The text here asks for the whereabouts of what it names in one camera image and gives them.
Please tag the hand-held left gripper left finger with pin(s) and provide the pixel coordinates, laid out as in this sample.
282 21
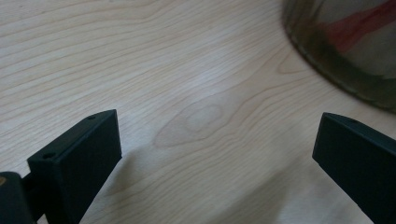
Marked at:
74 174

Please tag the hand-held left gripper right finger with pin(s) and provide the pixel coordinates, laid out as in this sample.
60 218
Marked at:
361 168

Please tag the translucent grey ribbed waste bin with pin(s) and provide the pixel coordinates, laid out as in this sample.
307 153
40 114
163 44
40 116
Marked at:
358 62

